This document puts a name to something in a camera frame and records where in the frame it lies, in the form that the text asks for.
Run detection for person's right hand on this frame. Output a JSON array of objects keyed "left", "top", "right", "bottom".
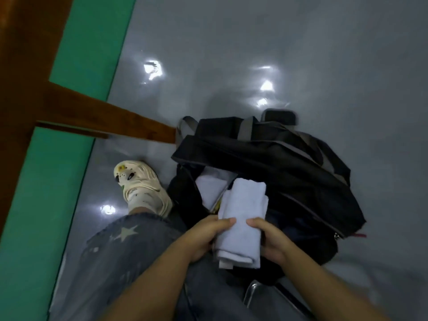
[{"left": 246, "top": 217, "right": 298, "bottom": 268}]

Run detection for person's left hand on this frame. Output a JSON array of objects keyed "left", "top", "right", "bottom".
[{"left": 170, "top": 214, "right": 237, "bottom": 265}]

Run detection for white blue towel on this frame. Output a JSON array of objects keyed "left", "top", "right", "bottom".
[{"left": 215, "top": 251, "right": 263, "bottom": 270}]

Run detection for person's right forearm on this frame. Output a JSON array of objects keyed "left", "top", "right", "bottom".
[{"left": 277, "top": 247, "right": 392, "bottom": 321}]

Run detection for person's grey trousers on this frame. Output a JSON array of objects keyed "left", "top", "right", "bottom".
[{"left": 50, "top": 209, "right": 268, "bottom": 321}]

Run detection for person's white shoe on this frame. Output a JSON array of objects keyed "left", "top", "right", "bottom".
[{"left": 112, "top": 160, "right": 173, "bottom": 219}]

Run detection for brown wooden bench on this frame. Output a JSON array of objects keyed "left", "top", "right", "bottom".
[{"left": 0, "top": 0, "right": 178, "bottom": 235}]

